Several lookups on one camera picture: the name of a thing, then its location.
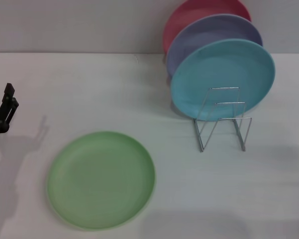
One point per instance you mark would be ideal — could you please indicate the green plastic plate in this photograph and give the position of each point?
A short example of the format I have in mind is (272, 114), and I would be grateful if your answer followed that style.
(102, 181)

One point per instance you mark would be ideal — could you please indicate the red plastic plate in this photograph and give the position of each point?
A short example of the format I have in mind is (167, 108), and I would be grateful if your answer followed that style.
(189, 17)

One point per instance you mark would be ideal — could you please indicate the blue plastic plate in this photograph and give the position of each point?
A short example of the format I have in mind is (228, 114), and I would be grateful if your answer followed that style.
(221, 74)

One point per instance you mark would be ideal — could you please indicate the purple plastic plate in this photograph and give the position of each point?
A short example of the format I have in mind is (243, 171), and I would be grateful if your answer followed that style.
(214, 31)

